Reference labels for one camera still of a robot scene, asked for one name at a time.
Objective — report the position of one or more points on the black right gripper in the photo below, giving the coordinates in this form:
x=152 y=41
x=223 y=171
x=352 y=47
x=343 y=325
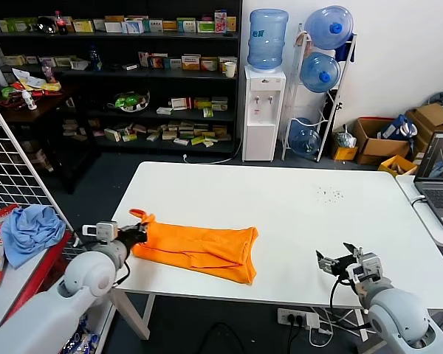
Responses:
x=345 y=263

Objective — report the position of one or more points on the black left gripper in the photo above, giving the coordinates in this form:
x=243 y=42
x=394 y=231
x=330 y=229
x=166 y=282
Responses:
x=131 y=236

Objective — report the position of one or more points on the orange t-shirt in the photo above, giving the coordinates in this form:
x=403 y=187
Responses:
x=206 y=247

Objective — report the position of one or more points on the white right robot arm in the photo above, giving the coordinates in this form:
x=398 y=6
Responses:
x=398 y=317

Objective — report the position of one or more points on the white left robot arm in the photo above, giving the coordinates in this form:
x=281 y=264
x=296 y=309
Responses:
x=59 y=306

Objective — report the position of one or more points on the white power strip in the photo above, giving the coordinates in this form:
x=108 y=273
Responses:
x=299 y=318

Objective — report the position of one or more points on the large white table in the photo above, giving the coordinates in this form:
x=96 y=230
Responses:
x=280 y=206

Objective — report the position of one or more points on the small white side table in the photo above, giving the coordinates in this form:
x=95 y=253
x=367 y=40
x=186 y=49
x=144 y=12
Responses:
x=433 y=234

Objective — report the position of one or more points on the light blue crumpled garment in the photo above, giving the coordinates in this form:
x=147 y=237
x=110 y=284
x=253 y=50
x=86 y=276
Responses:
x=31 y=236

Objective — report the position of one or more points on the small yellow box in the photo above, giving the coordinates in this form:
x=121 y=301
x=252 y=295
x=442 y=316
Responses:
x=345 y=154

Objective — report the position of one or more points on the yellow plastic crate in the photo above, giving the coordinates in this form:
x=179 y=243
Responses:
x=397 y=164

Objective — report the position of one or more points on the blue white snack pack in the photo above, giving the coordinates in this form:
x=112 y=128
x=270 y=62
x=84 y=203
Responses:
x=83 y=337

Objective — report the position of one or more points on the red and white rack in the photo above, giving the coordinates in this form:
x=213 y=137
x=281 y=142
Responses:
x=26 y=280

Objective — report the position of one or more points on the open brown cardboard box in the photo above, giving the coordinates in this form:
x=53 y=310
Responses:
x=387 y=149

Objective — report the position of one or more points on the clear plastic bag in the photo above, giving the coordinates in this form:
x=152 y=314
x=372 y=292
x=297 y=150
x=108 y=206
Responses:
x=345 y=139

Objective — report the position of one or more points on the grey open laptop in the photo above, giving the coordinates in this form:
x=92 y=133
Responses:
x=441 y=191

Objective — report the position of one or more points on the blue racked water jug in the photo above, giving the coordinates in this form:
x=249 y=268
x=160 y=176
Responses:
x=304 y=140
x=326 y=26
x=317 y=72

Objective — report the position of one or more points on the bowl with green fruit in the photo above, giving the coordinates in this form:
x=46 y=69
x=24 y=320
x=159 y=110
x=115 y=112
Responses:
x=129 y=101

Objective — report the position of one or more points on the blue bag in box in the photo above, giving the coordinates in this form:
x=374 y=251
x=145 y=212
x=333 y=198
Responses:
x=395 y=129

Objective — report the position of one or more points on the white red flat box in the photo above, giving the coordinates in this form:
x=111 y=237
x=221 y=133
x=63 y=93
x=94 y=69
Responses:
x=181 y=104

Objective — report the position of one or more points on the white metal jug rack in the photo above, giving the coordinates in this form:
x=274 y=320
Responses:
x=336 y=110

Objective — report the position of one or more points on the dark wooden table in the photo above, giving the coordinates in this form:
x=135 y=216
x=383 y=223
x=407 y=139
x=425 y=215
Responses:
x=40 y=110

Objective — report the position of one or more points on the white water dispenser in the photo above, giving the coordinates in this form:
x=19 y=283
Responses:
x=260 y=121

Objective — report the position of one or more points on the black shelf unit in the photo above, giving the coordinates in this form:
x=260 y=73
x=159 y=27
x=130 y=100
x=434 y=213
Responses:
x=170 y=79

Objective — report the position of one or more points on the small white bottle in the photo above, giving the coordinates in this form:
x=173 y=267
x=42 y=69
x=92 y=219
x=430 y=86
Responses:
x=30 y=101

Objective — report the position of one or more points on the stacked brown cardboard boxes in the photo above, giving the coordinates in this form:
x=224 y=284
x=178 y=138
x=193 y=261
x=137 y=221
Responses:
x=433 y=116

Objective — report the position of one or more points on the yellow paper pile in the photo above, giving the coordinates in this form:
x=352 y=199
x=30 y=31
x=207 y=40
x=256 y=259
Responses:
x=40 y=84

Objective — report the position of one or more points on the dark blue bottle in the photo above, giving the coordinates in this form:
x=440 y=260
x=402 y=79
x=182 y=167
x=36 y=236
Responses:
x=95 y=60

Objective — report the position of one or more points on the purple drink bottle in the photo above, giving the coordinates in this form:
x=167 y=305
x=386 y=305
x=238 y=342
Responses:
x=49 y=73

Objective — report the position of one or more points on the orange white medicine box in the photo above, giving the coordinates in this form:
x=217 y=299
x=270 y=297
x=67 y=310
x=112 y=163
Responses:
x=191 y=62

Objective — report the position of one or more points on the red white medicine box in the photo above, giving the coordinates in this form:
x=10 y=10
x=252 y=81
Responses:
x=209 y=64

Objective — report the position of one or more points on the white paper cup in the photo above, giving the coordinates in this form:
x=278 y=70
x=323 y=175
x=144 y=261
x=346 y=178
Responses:
x=230 y=70

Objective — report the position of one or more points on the cola bottle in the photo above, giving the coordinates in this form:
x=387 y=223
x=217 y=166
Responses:
x=61 y=24

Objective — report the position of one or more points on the shiny black bowl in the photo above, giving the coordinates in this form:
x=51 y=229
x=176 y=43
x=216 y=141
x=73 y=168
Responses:
x=46 y=26

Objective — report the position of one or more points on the blue upright water jug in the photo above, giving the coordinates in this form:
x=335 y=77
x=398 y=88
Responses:
x=267 y=40

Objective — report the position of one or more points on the pink upright box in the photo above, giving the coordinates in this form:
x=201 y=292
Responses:
x=220 y=22

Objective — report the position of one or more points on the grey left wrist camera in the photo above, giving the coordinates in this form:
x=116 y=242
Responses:
x=105 y=230

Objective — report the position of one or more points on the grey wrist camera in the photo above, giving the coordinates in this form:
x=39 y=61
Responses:
x=105 y=230
x=369 y=267

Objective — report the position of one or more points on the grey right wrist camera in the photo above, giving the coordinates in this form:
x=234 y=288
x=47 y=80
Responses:
x=369 y=267

